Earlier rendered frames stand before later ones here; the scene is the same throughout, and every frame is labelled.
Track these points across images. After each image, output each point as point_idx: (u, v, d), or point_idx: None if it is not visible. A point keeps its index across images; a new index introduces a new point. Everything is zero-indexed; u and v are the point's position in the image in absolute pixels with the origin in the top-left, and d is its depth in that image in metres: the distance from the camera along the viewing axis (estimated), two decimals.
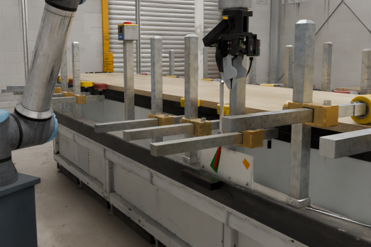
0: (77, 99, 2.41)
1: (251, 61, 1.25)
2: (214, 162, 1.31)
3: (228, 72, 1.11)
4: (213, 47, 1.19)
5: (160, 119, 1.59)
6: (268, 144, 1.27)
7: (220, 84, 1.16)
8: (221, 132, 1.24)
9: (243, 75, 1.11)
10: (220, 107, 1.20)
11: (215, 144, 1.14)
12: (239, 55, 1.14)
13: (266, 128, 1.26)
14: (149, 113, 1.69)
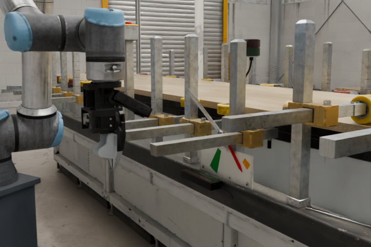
0: (77, 99, 2.41)
1: (251, 61, 1.25)
2: (237, 165, 1.21)
3: None
4: (143, 117, 1.02)
5: (160, 119, 1.59)
6: (268, 144, 1.27)
7: (187, 91, 1.31)
8: (219, 130, 1.25)
9: (101, 155, 0.95)
10: (201, 110, 1.28)
11: (215, 144, 1.14)
12: (116, 133, 0.95)
13: (266, 128, 1.26)
14: None
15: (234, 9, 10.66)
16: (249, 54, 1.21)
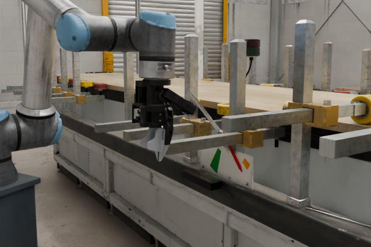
0: (77, 99, 2.41)
1: (251, 61, 1.25)
2: (237, 165, 1.21)
3: None
4: (188, 114, 1.09)
5: None
6: (275, 143, 1.29)
7: (187, 91, 1.31)
8: (219, 130, 1.25)
9: (150, 148, 1.02)
10: (201, 110, 1.28)
11: (223, 143, 1.15)
12: (164, 128, 1.02)
13: (274, 127, 1.28)
14: None
15: (234, 9, 10.66)
16: (249, 54, 1.21)
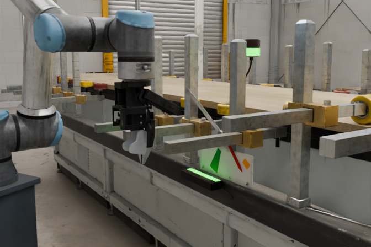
0: (77, 99, 2.41)
1: (251, 61, 1.25)
2: (237, 165, 1.21)
3: None
4: (170, 115, 1.06)
5: (160, 119, 1.59)
6: (276, 143, 1.29)
7: (187, 91, 1.31)
8: (219, 130, 1.25)
9: (132, 151, 0.99)
10: (201, 110, 1.28)
11: (226, 143, 1.16)
12: (146, 130, 0.99)
13: (275, 127, 1.28)
14: None
15: (234, 9, 10.66)
16: (249, 54, 1.21)
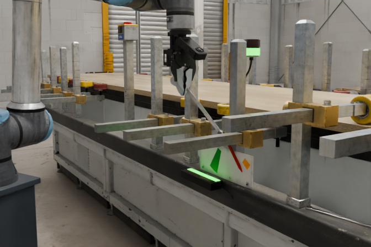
0: (77, 99, 2.41)
1: (251, 61, 1.25)
2: (237, 165, 1.21)
3: None
4: (196, 60, 1.25)
5: (160, 119, 1.59)
6: (276, 143, 1.29)
7: (187, 91, 1.31)
8: (219, 130, 1.25)
9: (172, 82, 1.36)
10: (201, 110, 1.28)
11: (226, 143, 1.16)
12: (174, 67, 1.32)
13: (275, 127, 1.28)
14: (149, 113, 1.69)
15: (234, 9, 10.66)
16: (249, 54, 1.21)
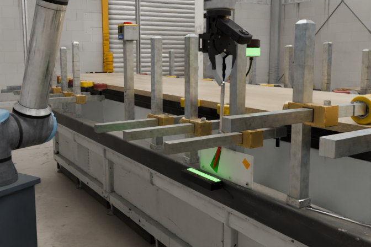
0: (77, 99, 2.41)
1: (251, 61, 1.25)
2: (214, 161, 1.31)
3: None
4: (240, 44, 1.08)
5: (160, 119, 1.59)
6: (276, 143, 1.29)
7: (221, 84, 1.16)
8: (221, 132, 1.24)
9: (208, 71, 1.19)
10: (220, 107, 1.20)
11: (226, 143, 1.16)
12: (212, 53, 1.14)
13: (275, 127, 1.28)
14: (149, 113, 1.69)
15: (234, 9, 10.66)
16: (249, 54, 1.21)
